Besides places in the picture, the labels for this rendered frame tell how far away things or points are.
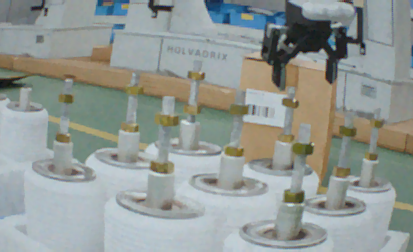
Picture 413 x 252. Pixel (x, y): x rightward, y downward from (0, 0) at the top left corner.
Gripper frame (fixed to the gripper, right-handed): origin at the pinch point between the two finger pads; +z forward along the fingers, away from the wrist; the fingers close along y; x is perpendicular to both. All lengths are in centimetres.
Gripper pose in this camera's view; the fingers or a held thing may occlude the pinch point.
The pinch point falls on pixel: (306, 81)
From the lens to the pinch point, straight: 110.0
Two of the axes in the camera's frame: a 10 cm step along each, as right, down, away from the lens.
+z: -0.5, 8.5, 5.3
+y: -9.3, 1.6, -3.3
